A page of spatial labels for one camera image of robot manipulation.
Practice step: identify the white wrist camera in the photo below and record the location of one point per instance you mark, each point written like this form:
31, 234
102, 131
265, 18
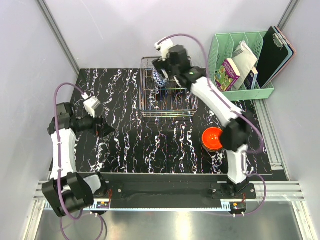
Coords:
163, 47
93, 107

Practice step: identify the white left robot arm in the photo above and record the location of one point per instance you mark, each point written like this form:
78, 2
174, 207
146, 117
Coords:
66, 191

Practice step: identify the black marble pattern mat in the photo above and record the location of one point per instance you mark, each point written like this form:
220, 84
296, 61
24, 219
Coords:
139, 144

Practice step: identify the chrome wire dish rack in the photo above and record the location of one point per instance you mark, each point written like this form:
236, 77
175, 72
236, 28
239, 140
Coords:
170, 102

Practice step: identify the orange glossy bowl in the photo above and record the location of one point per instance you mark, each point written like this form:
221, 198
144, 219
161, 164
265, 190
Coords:
210, 139

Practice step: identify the pink blue clipboards stack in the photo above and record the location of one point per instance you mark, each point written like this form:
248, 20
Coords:
291, 51

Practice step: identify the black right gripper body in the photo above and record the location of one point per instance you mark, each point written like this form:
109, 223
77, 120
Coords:
159, 64

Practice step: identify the purple green book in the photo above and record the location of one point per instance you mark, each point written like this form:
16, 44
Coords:
227, 75

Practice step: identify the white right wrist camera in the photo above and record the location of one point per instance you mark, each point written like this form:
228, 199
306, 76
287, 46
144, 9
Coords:
163, 47

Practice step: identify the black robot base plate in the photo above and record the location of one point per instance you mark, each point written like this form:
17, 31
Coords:
172, 192

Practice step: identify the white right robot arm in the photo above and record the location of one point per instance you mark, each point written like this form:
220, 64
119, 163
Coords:
175, 64

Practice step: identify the white padded envelope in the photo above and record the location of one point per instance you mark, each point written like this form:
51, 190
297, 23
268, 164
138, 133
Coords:
245, 60

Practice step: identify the black clipboard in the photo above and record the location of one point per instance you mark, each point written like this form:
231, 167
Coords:
270, 58

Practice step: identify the dark blue book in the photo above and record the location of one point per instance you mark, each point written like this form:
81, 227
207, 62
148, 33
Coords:
251, 79

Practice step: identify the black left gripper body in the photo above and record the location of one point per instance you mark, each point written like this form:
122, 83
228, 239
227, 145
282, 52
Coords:
86, 122

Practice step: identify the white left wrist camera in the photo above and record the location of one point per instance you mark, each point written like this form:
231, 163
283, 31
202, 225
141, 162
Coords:
93, 107

